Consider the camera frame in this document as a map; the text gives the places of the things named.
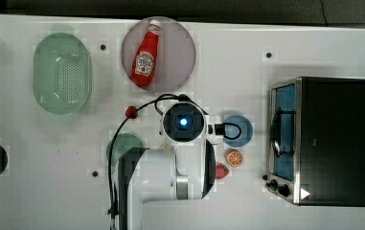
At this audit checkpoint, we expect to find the orange slice toy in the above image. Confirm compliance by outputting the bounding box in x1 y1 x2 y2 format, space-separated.
225 149 243 168

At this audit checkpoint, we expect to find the large red strawberry toy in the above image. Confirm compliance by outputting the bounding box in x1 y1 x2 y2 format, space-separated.
216 163 229 179

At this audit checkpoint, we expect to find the red ketchup bottle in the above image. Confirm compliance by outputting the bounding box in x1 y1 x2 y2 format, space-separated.
131 19 161 86

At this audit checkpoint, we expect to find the blue round bowl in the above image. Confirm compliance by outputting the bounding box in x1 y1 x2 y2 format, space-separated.
222 115 253 148

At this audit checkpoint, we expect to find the green perforated colander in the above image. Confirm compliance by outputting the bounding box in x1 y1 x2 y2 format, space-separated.
33 33 92 115

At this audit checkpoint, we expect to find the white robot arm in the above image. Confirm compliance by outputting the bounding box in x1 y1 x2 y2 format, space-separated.
111 94 222 230

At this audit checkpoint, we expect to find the small red strawberry toy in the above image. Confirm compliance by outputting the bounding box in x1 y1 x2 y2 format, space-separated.
125 105 138 119

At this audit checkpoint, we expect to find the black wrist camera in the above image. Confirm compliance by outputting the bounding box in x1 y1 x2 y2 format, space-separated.
215 123 242 140

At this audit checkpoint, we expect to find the green cup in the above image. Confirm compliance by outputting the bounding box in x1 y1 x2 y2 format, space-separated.
106 133 144 167

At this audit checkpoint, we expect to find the stainless steel toaster oven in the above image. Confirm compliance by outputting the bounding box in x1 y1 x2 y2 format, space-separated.
263 77 365 207

